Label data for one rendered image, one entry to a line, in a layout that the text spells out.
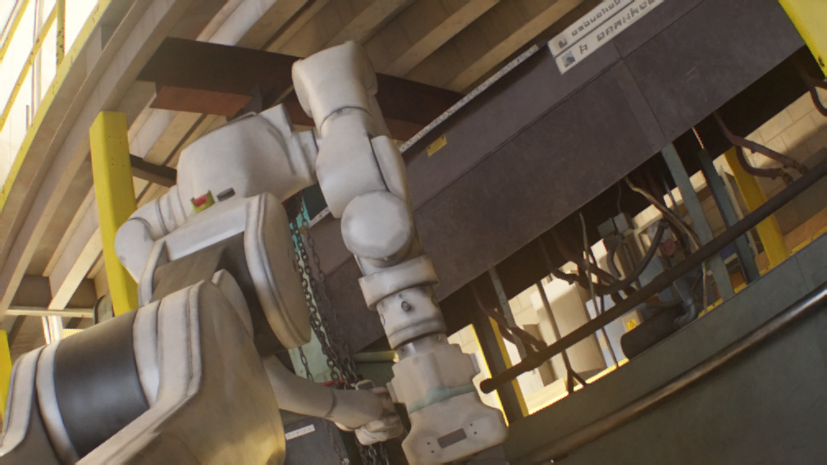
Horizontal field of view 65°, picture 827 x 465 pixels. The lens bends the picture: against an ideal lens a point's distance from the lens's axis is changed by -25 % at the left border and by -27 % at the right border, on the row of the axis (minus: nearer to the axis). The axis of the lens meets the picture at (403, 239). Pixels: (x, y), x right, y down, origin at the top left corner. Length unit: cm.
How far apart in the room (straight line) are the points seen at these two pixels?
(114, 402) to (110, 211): 153
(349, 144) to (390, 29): 202
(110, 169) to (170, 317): 159
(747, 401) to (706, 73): 84
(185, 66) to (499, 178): 95
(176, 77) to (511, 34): 122
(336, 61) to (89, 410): 61
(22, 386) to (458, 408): 43
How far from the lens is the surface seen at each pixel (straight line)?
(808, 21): 94
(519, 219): 225
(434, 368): 78
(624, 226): 212
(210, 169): 132
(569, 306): 758
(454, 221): 239
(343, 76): 99
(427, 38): 271
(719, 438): 192
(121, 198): 212
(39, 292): 395
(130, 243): 145
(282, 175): 138
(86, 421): 60
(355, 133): 89
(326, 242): 279
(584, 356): 750
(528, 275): 266
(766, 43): 197
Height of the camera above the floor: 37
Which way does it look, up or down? 21 degrees up
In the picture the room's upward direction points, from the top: 20 degrees counter-clockwise
